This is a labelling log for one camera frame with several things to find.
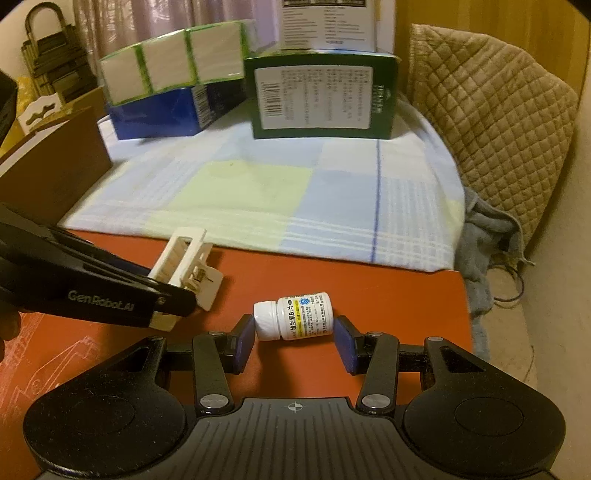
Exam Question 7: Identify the yellow wooden panel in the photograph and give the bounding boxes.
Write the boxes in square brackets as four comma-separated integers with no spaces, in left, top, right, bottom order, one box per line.
[392,0,591,93]

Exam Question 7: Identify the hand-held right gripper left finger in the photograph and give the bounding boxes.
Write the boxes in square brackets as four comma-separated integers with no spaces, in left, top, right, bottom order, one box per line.
[106,315,256,415]

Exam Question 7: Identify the dark green carton box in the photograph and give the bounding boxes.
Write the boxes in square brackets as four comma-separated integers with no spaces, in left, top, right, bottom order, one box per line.
[243,51,400,140]

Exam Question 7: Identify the grey cloth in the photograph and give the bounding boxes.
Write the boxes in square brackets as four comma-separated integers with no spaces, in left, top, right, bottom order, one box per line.
[455,187,536,361]

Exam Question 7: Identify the white pill bottle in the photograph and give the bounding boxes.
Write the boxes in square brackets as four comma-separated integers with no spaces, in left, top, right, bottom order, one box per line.
[253,292,334,342]

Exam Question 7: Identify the pink patterned curtain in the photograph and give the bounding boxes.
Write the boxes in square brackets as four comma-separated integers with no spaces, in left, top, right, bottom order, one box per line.
[71,0,287,84]

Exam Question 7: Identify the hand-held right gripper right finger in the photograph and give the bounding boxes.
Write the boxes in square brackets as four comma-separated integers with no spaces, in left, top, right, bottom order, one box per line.
[333,315,490,414]

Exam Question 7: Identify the white product box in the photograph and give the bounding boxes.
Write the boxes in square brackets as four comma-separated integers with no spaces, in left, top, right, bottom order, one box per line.
[279,0,380,52]

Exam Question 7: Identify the brown cardboard carton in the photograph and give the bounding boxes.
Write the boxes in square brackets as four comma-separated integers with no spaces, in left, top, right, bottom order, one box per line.
[16,85,107,139]

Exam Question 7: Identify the black folding trolley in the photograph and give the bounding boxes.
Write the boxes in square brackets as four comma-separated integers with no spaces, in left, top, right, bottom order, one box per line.
[21,2,98,104]

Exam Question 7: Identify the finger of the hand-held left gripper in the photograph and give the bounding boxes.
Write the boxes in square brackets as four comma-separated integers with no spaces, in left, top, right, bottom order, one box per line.
[0,203,185,296]

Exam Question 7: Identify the beige quilted cover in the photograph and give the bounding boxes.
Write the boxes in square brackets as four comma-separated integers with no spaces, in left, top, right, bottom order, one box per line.
[406,23,580,268]

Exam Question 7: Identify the white hair claw clip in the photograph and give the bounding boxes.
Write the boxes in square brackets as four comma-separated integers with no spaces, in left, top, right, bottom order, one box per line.
[148,227,223,330]

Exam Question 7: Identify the red printed cardboard sheet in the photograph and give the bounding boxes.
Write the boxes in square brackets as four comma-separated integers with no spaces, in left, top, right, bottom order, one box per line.
[0,226,476,480]

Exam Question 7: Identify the brown storage box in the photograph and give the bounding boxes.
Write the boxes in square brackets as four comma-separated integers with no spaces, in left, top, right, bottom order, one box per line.
[0,106,114,227]

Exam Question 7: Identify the green white tissue pack bundle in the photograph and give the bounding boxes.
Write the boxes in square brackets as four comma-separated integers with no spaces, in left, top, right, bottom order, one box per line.
[98,19,259,106]

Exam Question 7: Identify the thin black cable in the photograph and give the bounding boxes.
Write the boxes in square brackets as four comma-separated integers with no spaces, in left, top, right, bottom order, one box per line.
[492,256,527,305]

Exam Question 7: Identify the blue carton box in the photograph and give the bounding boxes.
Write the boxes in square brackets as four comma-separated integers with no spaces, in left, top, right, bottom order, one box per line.
[105,80,245,140]

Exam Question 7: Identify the blue green checked sheet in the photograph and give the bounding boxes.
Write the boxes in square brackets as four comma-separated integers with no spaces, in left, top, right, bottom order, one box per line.
[60,97,465,273]

